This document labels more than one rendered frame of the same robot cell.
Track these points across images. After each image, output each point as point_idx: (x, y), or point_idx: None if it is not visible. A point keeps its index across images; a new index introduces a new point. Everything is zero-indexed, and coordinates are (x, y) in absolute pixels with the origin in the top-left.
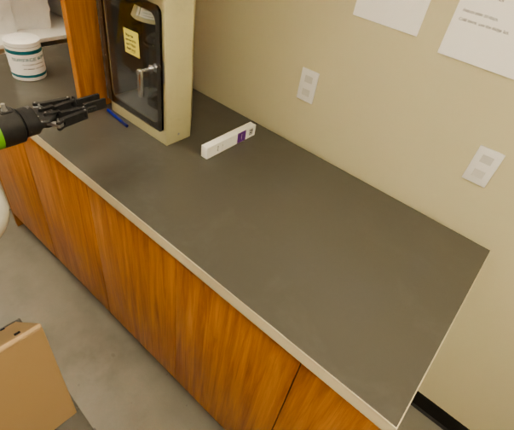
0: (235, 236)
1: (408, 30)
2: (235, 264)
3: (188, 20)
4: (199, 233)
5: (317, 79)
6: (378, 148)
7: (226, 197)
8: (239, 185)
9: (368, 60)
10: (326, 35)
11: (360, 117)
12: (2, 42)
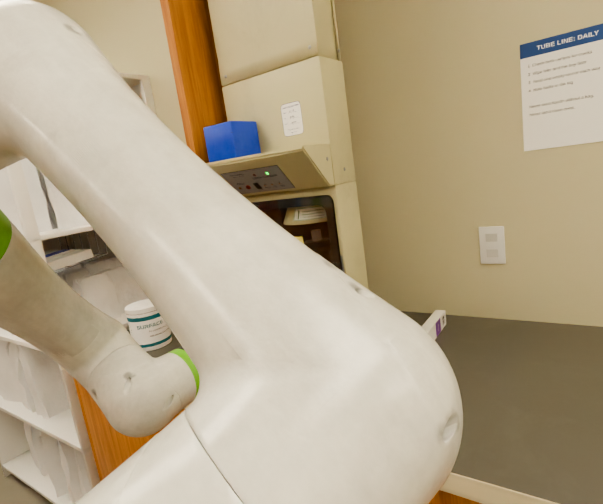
0: (561, 441)
1: None
2: None
3: (355, 206)
4: (506, 452)
5: (503, 233)
6: None
7: (489, 395)
8: (490, 377)
9: (565, 186)
10: (496, 184)
11: (583, 252)
12: (126, 312)
